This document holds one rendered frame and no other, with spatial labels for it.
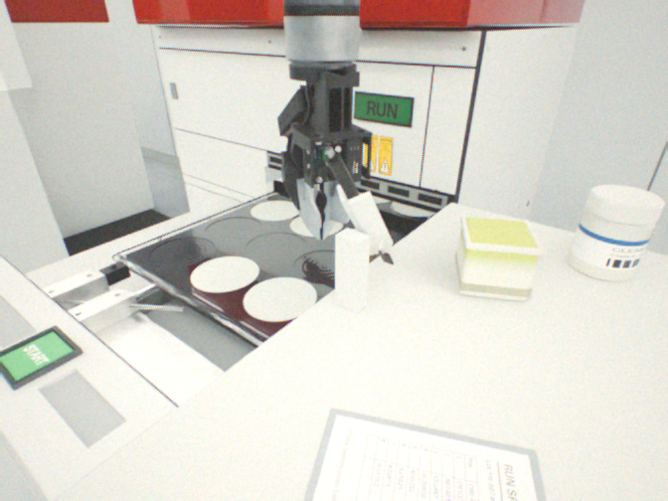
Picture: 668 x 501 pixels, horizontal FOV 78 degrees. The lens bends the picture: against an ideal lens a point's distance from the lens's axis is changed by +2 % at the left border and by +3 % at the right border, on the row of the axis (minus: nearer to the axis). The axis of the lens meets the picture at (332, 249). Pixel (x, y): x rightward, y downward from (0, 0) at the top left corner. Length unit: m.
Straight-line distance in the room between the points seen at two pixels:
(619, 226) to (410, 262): 0.23
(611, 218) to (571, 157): 1.67
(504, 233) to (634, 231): 0.14
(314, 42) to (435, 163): 0.36
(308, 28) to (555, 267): 0.40
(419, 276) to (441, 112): 0.30
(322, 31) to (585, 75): 1.80
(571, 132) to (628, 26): 0.43
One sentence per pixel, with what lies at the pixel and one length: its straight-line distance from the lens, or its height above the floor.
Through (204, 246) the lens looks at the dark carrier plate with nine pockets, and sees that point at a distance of 0.72.
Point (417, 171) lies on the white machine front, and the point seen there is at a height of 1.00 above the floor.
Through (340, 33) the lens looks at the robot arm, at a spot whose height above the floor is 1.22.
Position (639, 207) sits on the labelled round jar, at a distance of 0.54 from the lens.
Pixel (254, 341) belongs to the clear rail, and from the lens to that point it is 0.50.
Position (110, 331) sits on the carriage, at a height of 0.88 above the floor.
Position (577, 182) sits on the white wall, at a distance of 2.23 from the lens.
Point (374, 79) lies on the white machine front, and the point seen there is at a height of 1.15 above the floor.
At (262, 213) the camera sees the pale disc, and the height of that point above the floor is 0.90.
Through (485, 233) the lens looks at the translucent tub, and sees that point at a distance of 0.47.
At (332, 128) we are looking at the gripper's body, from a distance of 0.44.
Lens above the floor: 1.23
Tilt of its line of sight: 29 degrees down
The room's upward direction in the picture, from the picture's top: straight up
